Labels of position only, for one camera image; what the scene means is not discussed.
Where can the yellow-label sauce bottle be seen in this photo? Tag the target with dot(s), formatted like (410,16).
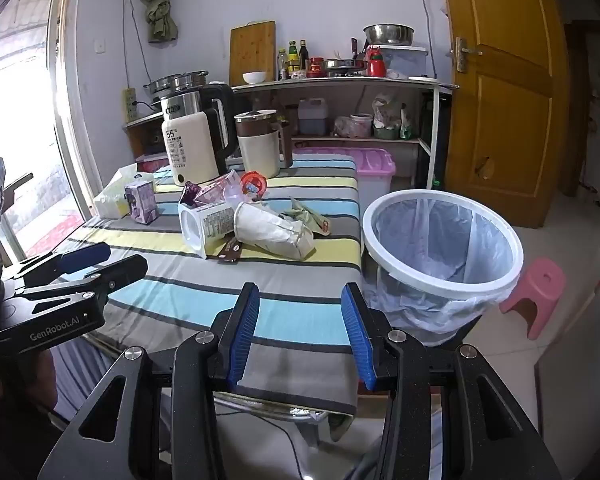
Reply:
(293,60)

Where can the striped tablecloth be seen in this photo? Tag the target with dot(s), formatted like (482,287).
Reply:
(280,280)

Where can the wooden cutting board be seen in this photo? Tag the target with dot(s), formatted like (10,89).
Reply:
(252,52)

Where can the brown and cream mug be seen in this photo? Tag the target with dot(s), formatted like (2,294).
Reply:
(260,152)

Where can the yellow tissue pack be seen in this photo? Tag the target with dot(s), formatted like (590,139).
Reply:
(110,200)

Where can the white printed plastic cup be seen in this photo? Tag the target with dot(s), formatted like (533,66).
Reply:
(205,227)

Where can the cream electric kettle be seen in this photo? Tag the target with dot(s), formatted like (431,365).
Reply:
(190,140)

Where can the purple snack wrapper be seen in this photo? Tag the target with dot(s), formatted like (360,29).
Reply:
(190,192)

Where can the dark sauce bottle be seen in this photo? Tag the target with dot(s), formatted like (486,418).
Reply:
(303,55)

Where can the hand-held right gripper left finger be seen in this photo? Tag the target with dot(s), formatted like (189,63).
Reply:
(242,330)

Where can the pink drink carton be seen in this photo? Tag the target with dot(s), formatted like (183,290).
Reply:
(215,192)

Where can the white kitchen shelf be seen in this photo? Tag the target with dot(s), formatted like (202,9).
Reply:
(340,82)

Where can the clear plastic bin liner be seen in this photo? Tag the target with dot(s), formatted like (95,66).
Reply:
(430,240)

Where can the white wall switch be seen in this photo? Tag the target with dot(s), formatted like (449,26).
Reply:
(100,46)

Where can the metal pan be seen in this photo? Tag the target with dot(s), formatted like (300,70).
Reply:
(342,65)

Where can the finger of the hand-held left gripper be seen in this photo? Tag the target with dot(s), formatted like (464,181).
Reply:
(120,270)
(80,257)

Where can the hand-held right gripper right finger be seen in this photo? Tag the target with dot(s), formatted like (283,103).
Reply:
(360,335)

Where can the white bowl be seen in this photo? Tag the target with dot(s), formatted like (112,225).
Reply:
(254,77)

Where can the small clear bottle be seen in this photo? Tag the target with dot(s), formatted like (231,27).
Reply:
(282,65)

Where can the steel mixing bowl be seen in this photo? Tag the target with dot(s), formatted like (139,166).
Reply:
(389,35)

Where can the bagged white container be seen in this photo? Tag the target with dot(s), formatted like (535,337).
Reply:
(352,126)

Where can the purple drink carton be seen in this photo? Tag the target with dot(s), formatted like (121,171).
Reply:
(142,202)

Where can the green glass bottle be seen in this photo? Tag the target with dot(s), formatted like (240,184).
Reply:
(436,183)

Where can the white trash bin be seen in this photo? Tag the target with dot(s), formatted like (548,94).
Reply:
(430,292)

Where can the clear plastic storage box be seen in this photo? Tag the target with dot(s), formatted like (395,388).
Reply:
(405,60)

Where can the pink plastic stool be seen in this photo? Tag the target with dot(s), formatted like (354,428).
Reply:
(535,290)

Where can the brown sachet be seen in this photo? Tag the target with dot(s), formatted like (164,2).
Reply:
(230,251)

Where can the wooden cabinet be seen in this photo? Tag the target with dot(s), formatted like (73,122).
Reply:
(140,135)

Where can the pink-lidded storage box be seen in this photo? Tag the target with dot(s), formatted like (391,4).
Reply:
(370,165)

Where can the plastic oil jug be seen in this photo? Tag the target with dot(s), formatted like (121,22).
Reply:
(312,117)

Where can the red jar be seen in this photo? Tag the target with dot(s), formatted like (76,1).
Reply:
(316,66)

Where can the wooden door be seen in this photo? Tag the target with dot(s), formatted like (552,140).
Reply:
(505,110)

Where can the green hanging cloth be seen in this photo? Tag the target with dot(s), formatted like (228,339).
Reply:
(157,5)

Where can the yellow power strip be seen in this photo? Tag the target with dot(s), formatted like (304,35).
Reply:
(129,105)

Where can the red foil cup lid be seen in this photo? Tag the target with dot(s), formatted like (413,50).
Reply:
(252,182)

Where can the red bottle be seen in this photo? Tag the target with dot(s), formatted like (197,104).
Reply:
(376,64)

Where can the steel pot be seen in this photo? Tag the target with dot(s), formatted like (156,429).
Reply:
(190,80)
(161,85)

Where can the stuffed plastic bag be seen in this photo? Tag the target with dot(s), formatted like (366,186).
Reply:
(387,117)

